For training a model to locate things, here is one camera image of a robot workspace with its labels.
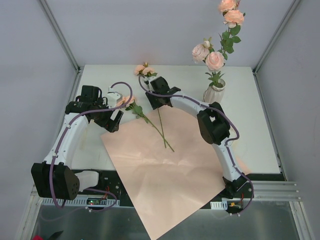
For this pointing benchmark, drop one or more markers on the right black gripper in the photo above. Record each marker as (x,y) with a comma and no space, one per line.
(155,83)

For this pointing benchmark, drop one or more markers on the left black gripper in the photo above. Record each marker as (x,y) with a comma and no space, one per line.
(113,120)

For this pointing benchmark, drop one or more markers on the pink rose stem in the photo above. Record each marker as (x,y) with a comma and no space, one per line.
(147,74)
(215,57)
(129,104)

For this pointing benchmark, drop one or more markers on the pink wrapping paper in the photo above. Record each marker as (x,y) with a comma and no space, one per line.
(137,144)

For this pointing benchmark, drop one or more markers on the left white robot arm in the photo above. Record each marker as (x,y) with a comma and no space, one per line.
(54,176)

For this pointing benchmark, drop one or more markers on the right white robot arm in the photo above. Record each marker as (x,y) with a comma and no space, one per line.
(214,127)

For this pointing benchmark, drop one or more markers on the white ribbed ceramic vase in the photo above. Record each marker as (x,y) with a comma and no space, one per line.
(214,93)

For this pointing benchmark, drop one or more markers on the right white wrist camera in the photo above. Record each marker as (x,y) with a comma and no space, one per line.
(147,81)

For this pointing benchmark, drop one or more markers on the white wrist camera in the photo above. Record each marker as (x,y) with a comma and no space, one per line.
(147,81)
(114,98)

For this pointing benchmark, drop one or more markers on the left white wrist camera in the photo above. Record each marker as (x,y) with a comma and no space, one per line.
(114,98)

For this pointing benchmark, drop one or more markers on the left aluminium frame post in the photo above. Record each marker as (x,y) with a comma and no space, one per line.
(44,5)

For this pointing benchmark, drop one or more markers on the aluminium frame post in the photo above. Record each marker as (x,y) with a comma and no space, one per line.
(276,35)
(44,5)

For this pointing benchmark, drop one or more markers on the left white cable duct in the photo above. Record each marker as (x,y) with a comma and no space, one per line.
(83,202)

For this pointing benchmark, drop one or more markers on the white cable duct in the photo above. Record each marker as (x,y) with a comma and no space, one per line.
(83,202)
(219,205)

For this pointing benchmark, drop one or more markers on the right white cable duct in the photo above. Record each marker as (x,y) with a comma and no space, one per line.
(219,205)

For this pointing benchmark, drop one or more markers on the right aluminium frame post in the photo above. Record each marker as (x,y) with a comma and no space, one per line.
(276,35)

